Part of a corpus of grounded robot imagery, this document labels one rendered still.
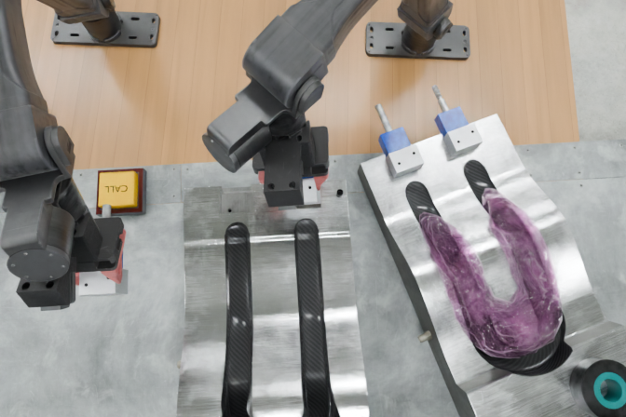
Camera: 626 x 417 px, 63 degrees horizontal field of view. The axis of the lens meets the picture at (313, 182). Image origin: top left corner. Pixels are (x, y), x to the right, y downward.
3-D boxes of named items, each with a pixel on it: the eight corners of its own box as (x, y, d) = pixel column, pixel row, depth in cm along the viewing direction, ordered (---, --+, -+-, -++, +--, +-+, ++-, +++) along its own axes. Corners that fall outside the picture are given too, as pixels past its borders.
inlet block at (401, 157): (362, 115, 92) (366, 103, 87) (387, 106, 93) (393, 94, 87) (391, 181, 89) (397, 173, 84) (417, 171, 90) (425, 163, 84)
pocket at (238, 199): (223, 191, 85) (219, 185, 82) (254, 189, 86) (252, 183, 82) (223, 218, 84) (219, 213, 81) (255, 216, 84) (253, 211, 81)
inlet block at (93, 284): (96, 208, 79) (82, 202, 73) (129, 207, 79) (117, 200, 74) (93, 296, 75) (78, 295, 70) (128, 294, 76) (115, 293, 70)
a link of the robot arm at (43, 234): (96, 270, 55) (42, 198, 46) (13, 289, 54) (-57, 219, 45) (103, 192, 62) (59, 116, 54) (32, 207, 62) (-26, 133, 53)
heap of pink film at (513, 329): (406, 219, 84) (416, 208, 77) (502, 181, 86) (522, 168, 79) (474, 375, 78) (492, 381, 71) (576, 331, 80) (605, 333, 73)
